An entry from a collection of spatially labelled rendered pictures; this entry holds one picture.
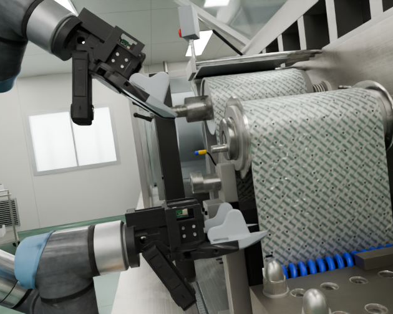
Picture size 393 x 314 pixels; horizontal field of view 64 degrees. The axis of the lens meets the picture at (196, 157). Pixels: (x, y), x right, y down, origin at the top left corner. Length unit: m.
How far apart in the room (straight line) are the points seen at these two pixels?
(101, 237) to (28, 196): 6.04
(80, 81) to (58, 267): 0.27
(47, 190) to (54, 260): 5.90
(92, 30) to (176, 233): 0.34
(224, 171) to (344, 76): 0.42
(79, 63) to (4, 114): 6.09
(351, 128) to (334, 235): 0.18
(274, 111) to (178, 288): 0.32
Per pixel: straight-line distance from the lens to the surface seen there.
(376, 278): 0.53
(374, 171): 0.61
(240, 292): 0.65
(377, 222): 0.63
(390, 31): 0.74
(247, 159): 0.51
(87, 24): 0.55
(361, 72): 0.81
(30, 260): 0.50
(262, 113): 0.53
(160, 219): 0.48
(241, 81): 0.78
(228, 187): 0.58
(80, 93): 0.52
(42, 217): 6.49
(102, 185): 6.15
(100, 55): 0.52
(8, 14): 0.57
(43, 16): 0.55
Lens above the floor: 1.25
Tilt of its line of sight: 3 degrees down
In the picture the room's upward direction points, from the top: 8 degrees counter-clockwise
